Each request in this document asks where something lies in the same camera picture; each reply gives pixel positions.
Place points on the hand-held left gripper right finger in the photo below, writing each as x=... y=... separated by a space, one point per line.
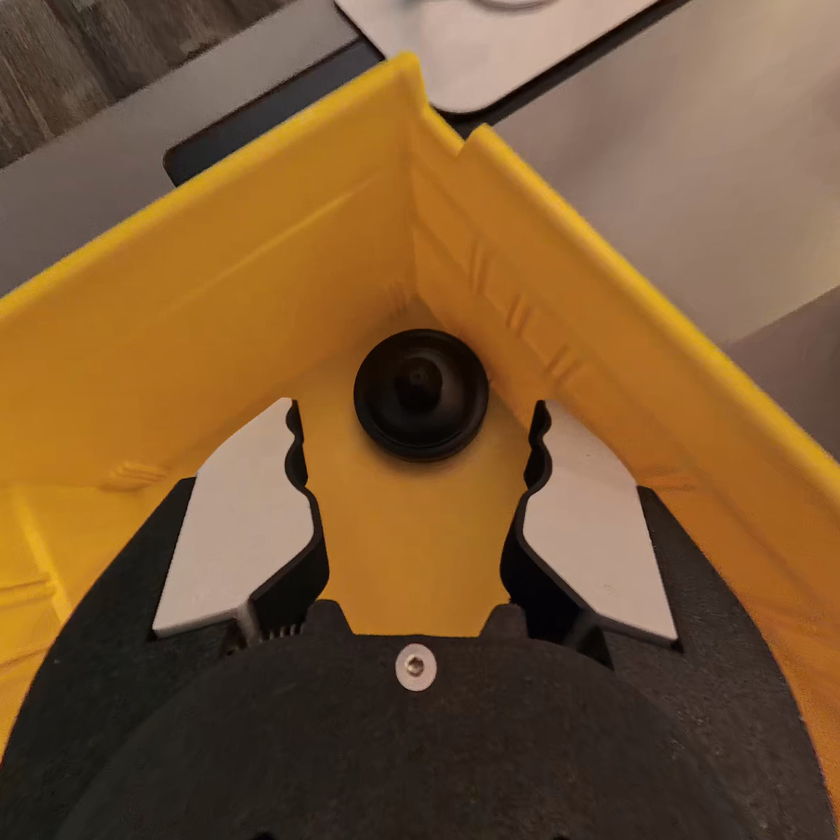
x=597 y=545

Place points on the black bottle lid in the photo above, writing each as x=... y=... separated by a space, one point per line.
x=420 y=394

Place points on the yellow plastic bin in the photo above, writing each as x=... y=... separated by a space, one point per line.
x=197 y=328

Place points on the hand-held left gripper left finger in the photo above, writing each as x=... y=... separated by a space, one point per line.
x=236 y=538

